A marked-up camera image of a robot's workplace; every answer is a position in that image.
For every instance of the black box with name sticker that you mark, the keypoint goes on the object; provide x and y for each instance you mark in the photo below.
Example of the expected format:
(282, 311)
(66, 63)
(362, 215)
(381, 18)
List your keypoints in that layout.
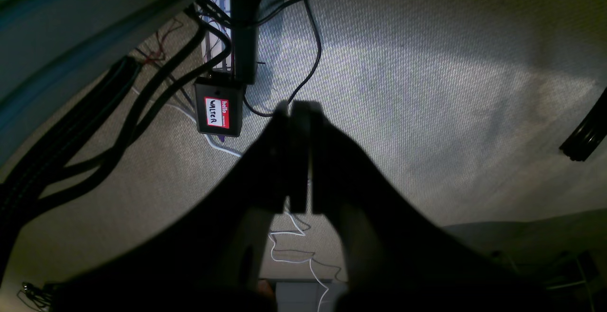
(219, 104)

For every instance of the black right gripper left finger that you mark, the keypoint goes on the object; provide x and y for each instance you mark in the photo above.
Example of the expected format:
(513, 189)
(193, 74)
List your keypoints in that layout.
(207, 261)

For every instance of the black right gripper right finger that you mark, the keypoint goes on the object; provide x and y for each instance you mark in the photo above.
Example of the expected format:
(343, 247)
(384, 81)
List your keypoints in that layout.
(396, 259)

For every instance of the black power strip bar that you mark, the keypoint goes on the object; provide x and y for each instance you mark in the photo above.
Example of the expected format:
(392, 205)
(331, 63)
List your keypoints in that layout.
(244, 39)

